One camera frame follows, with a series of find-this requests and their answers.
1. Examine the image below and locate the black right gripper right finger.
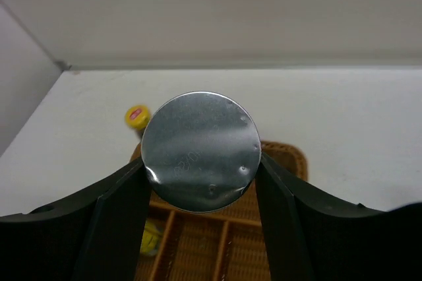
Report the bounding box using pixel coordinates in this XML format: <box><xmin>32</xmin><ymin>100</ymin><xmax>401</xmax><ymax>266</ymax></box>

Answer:
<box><xmin>255</xmin><ymin>154</ymin><xmax>421</xmax><ymax>280</ymax></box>

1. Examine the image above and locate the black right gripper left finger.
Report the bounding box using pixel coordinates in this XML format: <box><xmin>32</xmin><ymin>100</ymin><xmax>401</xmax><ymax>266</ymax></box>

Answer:
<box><xmin>1</xmin><ymin>158</ymin><xmax>151</xmax><ymax>280</ymax></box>

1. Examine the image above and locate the red sauce bottle yellow cap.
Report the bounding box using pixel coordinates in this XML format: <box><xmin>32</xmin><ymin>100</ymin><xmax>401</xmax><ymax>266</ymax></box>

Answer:
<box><xmin>125</xmin><ymin>104</ymin><xmax>152</xmax><ymax>139</ymax></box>

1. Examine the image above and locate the tall blue label spice jar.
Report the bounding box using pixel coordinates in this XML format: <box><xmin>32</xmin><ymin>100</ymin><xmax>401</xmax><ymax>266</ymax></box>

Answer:
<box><xmin>141</xmin><ymin>91</ymin><xmax>262</xmax><ymax>213</ymax></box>

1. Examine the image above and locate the small yellow label bottle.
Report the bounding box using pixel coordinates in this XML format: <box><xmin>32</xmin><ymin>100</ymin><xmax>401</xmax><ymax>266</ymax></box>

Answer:
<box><xmin>140</xmin><ymin>220</ymin><xmax>164</xmax><ymax>257</ymax></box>

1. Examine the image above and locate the brown wicker divided basket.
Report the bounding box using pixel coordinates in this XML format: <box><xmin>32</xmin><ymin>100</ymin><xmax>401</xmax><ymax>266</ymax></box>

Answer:
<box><xmin>130</xmin><ymin>140</ymin><xmax>309</xmax><ymax>281</ymax></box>

